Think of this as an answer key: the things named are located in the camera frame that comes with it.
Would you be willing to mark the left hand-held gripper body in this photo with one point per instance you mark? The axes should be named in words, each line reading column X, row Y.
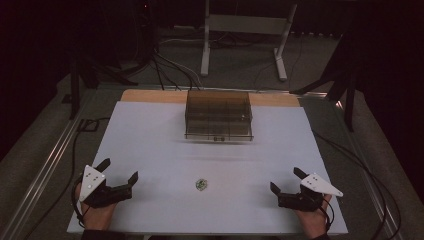
column 96, row 186

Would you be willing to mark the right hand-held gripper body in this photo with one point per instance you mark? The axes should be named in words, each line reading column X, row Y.
column 310, row 193

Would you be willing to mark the small round metal object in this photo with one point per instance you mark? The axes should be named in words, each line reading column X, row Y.
column 201, row 184

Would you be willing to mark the brown transparent drawer box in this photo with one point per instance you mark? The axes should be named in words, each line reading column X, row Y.
column 218, row 115

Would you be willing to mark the person's right hand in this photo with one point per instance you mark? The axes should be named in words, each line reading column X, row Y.
column 313, row 221

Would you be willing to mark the person's left hand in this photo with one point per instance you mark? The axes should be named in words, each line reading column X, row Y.
column 96, row 216

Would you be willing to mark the white table mat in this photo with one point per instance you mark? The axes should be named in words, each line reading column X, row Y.
column 200, row 166

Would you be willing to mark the black tripod stand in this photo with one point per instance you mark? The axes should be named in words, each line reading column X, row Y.
column 340, row 73
column 90, row 70

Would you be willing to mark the white metal stand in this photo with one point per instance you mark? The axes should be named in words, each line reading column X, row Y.
column 246, row 33

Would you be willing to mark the metal floor rail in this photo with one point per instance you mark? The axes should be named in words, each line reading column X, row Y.
column 366, row 166
column 36, row 180

